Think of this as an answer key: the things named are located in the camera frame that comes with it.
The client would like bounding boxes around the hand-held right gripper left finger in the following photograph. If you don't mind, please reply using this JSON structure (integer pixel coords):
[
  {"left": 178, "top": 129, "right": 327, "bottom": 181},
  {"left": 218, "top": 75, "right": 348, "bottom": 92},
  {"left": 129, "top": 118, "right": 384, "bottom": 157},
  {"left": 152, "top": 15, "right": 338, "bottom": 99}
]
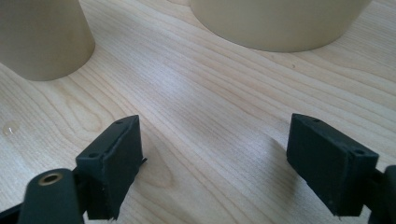
[{"left": 75, "top": 114, "right": 148, "bottom": 221}]

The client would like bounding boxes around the beige strainer cup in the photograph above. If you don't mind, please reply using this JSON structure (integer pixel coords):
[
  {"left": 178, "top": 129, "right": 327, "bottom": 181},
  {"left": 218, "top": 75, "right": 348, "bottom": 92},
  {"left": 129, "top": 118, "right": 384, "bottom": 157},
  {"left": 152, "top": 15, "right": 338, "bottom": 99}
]
[{"left": 0, "top": 0, "right": 96, "bottom": 82}]

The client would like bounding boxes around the large beige round container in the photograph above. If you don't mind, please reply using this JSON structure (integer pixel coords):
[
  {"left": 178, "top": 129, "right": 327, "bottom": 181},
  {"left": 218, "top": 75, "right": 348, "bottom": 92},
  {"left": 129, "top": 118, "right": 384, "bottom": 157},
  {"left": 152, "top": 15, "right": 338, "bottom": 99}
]
[{"left": 189, "top": 0, "right": 374, "bottom": 53}]

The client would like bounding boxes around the clear water drop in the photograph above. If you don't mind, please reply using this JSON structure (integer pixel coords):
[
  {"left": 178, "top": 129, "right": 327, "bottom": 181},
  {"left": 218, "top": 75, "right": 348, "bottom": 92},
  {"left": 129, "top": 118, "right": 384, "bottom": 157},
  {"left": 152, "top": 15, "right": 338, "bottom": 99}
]
[{"left": 2, "top": 120, "right": 21, "bottom": 136}]

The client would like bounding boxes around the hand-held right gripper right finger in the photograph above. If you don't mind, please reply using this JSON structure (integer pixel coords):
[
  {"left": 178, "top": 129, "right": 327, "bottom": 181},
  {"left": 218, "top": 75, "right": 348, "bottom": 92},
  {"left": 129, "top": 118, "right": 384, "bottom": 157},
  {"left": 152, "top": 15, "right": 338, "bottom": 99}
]
[{"left": 286, "top": 112, "right": 380, "bottom": 217}]

